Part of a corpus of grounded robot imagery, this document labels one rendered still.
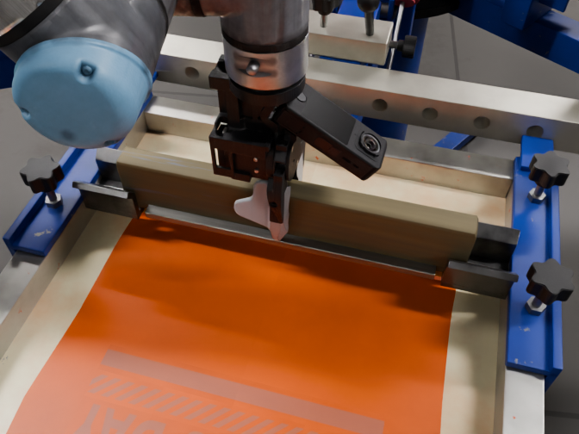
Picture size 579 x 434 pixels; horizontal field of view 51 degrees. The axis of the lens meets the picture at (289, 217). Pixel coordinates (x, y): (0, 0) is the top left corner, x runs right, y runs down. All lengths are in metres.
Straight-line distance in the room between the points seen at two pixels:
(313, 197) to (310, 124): 0.11
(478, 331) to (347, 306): 0.15
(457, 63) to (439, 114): 1.93
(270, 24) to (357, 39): 0.37
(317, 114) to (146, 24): 0.21
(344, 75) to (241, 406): 0.46
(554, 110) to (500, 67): 1.95
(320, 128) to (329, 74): 0.29
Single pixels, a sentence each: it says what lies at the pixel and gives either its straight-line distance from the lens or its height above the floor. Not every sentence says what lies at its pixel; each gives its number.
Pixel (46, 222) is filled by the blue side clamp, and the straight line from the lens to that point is 0.76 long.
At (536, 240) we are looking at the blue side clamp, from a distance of 0.74.
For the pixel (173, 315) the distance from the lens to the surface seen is 0.69.
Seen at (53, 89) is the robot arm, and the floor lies 1.32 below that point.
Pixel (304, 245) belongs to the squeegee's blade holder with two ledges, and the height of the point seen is 1.00.
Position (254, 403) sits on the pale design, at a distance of 0.64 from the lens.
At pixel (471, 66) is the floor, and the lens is 2.76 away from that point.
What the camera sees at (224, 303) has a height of 0.96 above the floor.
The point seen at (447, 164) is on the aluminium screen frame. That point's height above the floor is 0.99.
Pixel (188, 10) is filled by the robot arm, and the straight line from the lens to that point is 0.50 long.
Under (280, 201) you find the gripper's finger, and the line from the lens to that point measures 0.60.
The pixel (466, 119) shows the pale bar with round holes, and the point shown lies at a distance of 0.84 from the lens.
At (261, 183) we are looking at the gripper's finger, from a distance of 0.62.
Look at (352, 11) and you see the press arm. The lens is 0.98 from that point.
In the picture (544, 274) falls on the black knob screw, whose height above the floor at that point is 1.06.
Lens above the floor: 1.54
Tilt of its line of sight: 50 degrees down
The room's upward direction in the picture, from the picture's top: straight up
